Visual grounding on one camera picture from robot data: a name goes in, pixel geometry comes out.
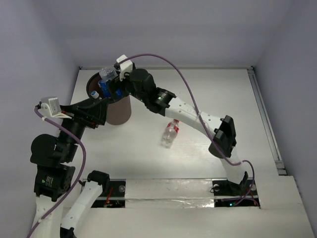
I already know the blue label bottle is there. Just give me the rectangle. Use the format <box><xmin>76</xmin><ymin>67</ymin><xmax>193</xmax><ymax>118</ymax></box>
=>
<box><xmin>98</xmin><ymin>66</ymin><xmax>117</xmax><ymax>98</ymax></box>

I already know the red cap clear bottle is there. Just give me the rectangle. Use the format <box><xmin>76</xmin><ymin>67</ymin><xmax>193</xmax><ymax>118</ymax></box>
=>
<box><xmin>161</xmin><ymin>119</ymin><xmax>179</xmax><ymax>148</ymax></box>

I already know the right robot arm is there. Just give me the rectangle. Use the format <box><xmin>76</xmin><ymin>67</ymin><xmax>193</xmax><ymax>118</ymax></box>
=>
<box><xmin>102</xmin><ymin>67</ymin><xmax>248</xmax><ymax>196</ymax></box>

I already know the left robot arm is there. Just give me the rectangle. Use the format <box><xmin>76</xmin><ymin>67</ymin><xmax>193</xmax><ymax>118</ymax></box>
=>
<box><xmin>27</xmin><ymin>97</ymin><xmax>113</xmax><ymax>238</ymax></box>

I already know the brown round waste bin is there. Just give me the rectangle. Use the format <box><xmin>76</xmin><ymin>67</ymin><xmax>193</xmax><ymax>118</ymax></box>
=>
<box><xmin>86</xmin><ymin>73</ymin><xmax>132</xmax><ymax>125</ymax></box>

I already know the white foam strip with tape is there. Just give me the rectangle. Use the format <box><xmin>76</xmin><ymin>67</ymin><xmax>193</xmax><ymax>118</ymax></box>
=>
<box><xmin>124</xmin><ymin>179</ymin><xmax>214</xmax><ymax>209</ymax></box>

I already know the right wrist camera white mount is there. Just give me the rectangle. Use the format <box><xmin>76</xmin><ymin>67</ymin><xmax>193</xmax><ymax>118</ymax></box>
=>
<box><xmin>113</xmin><ymin>55</ymin><xmax>133</xmax><ymax>81</ymax></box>

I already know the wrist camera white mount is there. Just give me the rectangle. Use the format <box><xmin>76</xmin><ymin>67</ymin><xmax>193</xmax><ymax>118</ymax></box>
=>
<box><xmin>113</xmin><ymin>55</ymin><xmax>133</xmax><ymax>81</ymax></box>
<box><xmin>36</xmin><ymin>97</ymin><xmax>72</xmax><ymax>119</ymax></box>

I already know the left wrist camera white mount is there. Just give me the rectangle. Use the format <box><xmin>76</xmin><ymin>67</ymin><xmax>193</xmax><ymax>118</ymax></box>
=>
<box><xmin>36</xmin><ymin>97</ymin><xmax>72</xmax><ymax>119</ymax></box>

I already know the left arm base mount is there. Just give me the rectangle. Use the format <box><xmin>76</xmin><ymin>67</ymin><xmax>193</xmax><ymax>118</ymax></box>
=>
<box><xmin>92</xmin><ymin>179</ymin><xmax>126</xmax><ymax>208</ymax></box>

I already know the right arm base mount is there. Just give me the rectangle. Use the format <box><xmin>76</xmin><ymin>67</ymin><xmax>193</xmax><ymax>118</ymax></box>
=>
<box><xmin>210</xmin><ymin>178</ymin><xmax>260</xmax><ymax>207</ymax></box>

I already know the aluminium rail right edge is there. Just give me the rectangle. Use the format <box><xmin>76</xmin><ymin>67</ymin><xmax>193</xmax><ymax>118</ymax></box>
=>
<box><xmin>247</xmin><ymin>67</ymin><xmax>288</xmax><ymax>176</ymax></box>

